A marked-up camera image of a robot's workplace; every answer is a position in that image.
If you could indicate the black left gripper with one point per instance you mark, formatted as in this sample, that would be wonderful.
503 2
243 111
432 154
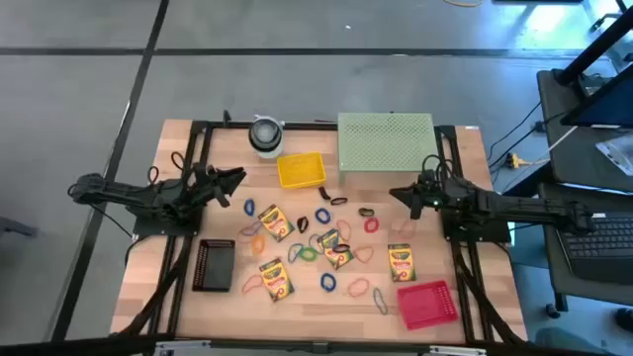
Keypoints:
205 185

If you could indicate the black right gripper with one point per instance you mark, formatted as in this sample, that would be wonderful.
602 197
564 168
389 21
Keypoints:
431 193

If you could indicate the pink rubber band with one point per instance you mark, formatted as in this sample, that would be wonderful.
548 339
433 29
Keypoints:
398 228

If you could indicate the red spiral coil wristband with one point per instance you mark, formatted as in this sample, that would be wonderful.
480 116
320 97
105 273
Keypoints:
365 225

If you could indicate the purple rubber band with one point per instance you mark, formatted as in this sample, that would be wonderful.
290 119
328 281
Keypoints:
241 231

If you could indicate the yellow Crayola crayon box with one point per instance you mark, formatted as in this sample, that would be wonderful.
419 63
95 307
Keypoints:
329 240
401 263
276 223
276 279

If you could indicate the yellow plastic basket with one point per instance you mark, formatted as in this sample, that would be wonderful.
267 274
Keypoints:
301 170

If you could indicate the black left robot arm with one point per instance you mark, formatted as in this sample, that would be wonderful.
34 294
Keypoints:
123 190

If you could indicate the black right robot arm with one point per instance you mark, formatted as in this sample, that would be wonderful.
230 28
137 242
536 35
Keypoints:
519 205

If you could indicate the black keyboard desk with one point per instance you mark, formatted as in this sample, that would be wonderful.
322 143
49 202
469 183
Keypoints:
559 267

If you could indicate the black desk caster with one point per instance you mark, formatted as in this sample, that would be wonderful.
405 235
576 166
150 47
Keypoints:
552 310

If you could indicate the black wide elastic band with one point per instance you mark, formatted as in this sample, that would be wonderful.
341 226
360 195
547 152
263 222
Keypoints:
299 228
332 201
361 212
335 248
324 193

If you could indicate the green perforated metal shelf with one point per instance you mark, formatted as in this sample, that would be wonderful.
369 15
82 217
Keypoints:
386 143

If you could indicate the black plastic basket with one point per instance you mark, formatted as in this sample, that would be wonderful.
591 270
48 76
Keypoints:
215 267

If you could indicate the gray rubber band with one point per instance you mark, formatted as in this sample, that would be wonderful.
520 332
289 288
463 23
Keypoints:
310 241

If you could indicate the green spiral coil wristband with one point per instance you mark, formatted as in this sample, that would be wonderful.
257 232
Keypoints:
300 255

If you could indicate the yellow power plug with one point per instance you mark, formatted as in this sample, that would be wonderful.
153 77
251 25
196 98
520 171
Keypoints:
514 160

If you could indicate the red plastic basket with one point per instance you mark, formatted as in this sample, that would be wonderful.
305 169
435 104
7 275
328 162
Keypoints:
425 306

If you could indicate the light blue rubber band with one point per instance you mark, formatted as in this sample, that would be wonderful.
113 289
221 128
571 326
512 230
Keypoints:
385 310

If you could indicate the black crossbeam with silver brackets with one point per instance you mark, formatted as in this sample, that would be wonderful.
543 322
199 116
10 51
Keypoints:
316 348

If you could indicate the black keyboard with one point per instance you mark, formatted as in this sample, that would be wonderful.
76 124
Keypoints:
608 247

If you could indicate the clear plastic bag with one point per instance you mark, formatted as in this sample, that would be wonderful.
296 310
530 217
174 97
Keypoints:
618 153

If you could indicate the black computer screen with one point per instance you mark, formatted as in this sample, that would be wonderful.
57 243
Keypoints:
608 106

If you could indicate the gray chair leg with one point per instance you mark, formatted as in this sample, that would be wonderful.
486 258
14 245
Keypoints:
15 227

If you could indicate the black monitor pole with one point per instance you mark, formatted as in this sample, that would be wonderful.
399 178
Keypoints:
593 49

